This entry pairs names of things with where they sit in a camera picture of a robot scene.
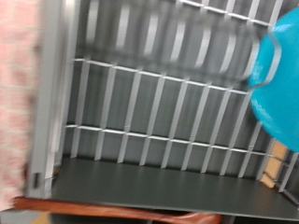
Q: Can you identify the grey plastic crate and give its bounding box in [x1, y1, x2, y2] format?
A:
[26, 0, 82, 200]

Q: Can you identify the brown wooden spoon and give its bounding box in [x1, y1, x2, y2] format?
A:
[13, 197, 223, 224]

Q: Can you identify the blue plate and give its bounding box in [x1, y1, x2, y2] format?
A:
[247, 6, 299, 153]

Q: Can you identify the pink checked towel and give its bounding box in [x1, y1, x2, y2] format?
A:
[0, 0, 43, 213]

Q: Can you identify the grey dish rack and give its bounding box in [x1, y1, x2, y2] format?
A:
[62, 0, 299, 181]

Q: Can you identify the metal wire dish rack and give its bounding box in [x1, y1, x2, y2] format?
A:
[54, 0, 299, 194]

